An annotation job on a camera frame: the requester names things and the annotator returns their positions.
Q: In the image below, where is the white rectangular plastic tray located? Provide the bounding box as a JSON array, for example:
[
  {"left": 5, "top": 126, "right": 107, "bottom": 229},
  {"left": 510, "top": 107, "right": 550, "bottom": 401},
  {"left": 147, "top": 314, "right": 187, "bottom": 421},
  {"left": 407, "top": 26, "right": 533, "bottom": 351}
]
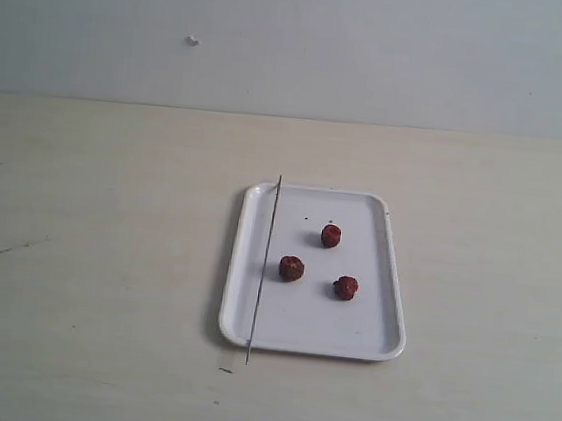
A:
[{"left": 218, "top": 182, "right": 406, "bottom": 362}]

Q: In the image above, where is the thin metal skewer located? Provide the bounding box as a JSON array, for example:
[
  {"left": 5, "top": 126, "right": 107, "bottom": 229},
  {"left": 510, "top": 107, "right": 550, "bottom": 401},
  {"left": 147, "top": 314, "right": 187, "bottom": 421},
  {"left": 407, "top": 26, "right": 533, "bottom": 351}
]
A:
[{"left": 244, "top": 174, "right": 283, "bottom": 366}]

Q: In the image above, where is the red date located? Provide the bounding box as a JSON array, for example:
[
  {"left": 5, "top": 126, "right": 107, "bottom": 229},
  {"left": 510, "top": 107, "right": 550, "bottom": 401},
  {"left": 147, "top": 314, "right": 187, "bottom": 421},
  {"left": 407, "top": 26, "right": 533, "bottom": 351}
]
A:
[
  {"left": 278, "top": 255, "right": 305, "bottom": 283},
  {"left": 332, "top": 275, "right": 359, "bottom": 301},
  {"left": 320, "top": 224, "right": 342, "bottom": 249}
]

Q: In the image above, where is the red date top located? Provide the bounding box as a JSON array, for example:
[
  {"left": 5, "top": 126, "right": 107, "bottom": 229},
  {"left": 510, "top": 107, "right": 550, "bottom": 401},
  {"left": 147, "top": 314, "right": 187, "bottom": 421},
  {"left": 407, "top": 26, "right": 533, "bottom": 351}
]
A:
[{"left": 320, "top": 224, "right": 342, "bottom": 249}]

